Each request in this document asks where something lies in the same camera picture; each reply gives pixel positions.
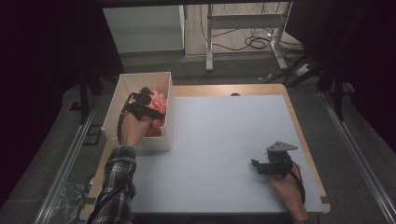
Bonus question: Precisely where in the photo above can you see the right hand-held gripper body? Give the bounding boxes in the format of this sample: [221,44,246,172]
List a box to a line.
[264,140,299,180]

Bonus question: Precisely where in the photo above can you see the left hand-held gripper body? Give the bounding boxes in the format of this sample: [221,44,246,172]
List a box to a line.
[124,86,157,121]

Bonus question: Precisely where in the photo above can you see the red object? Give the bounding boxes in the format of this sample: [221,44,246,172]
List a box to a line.
[145,89,168,138]

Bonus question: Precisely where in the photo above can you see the white box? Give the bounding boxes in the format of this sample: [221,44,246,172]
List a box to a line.
[101,71,175,152]

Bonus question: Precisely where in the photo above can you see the person's left hand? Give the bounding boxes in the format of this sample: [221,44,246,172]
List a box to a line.
[119,110,157,147]

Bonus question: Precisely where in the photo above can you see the person's right hand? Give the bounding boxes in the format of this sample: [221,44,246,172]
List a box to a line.
[268,163,306,216]

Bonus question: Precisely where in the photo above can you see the white table mat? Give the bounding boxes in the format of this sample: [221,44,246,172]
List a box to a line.
[130,94,325,215]

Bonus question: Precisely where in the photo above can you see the black stand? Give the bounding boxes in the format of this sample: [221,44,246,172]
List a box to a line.
[69,73,106,125]
[317,59,356,122]

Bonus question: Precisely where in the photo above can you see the white power strip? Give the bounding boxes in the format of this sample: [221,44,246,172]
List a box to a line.
[293,63,312,77]

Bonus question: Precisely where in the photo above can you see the dark curtain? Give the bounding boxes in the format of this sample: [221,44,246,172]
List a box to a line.
[284,0,396,153]
[0,0,124,206]

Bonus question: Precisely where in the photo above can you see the clear plastic bag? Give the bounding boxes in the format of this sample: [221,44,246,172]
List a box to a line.
[55,180,96,222]

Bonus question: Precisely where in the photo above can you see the metal floor rail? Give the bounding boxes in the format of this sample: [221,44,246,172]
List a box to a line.
[33,96,106,224]
[318,91,396,224]

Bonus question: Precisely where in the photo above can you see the black floor cables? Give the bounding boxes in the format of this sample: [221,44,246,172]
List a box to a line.
[200,3,304,54]

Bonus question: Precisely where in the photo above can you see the white metal desk frame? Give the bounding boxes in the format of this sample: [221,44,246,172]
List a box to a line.
[205,1,293,73]

